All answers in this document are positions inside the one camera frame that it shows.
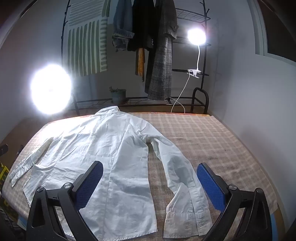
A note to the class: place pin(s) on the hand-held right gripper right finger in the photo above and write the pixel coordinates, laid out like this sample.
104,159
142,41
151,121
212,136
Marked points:
211,185

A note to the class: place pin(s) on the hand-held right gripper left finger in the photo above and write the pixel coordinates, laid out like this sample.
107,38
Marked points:
89,183

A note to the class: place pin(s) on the white long-sleeved shirt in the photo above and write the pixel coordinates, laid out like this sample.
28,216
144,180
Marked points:
120,162

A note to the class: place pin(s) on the black metal clothes rack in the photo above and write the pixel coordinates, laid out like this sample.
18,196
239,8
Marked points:
206,99

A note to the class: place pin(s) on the beige checked bed blanket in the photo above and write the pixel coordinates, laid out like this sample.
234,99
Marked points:
208,139

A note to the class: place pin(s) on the yellow crate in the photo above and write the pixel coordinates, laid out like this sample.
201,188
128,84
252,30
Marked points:
3,173

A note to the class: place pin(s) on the small potted plant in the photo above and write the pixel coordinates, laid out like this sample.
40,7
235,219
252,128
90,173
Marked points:
118,96

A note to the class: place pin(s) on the bright round lamp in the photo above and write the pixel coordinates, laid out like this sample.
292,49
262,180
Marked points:
50,88

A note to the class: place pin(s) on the grey plaid coat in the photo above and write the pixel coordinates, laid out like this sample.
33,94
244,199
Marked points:
161,69

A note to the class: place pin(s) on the yellow scarf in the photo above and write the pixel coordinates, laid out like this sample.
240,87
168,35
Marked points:
140,62

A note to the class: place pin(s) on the green striped hanging cloth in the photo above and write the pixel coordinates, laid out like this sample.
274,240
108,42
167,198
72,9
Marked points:
85,46

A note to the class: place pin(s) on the white clip lamp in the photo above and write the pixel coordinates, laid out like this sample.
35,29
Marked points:
196,37

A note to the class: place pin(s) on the blue denim jacket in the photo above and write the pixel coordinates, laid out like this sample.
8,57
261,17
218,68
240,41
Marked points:
122,25

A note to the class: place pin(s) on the black hanging coat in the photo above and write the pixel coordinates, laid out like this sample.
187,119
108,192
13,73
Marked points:
143,23

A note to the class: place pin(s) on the dark window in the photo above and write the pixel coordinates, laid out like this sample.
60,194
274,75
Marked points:
279,30

